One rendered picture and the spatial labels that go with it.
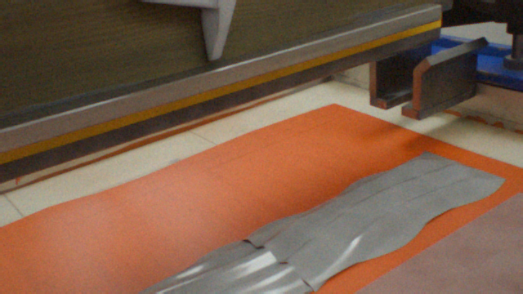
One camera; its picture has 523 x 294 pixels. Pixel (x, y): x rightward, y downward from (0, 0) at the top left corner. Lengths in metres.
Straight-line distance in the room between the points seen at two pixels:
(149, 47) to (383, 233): 0.18
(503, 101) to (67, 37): 0.36
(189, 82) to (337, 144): 0.22
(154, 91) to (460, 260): 0.20
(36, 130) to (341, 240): 0.19
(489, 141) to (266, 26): 0.23
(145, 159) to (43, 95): 0.23
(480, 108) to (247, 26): 0.26
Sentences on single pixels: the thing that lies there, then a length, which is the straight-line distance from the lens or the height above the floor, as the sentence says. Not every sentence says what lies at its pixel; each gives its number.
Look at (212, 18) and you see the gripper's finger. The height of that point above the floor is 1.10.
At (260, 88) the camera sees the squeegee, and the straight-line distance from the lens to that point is 0.37.
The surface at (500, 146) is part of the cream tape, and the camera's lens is 0.51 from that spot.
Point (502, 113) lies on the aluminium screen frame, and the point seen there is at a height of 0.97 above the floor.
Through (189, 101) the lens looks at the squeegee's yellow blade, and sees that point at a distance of 0.34.
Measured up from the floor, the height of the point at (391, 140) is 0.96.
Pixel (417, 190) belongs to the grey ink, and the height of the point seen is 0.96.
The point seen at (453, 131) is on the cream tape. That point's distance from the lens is 0.53.
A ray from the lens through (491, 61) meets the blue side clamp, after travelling 0.56.
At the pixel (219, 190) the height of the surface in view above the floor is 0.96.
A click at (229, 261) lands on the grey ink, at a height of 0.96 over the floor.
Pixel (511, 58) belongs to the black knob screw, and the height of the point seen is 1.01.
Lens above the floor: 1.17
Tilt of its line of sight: 24 degrees down
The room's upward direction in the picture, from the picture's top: 5 degrees counter-clockwise
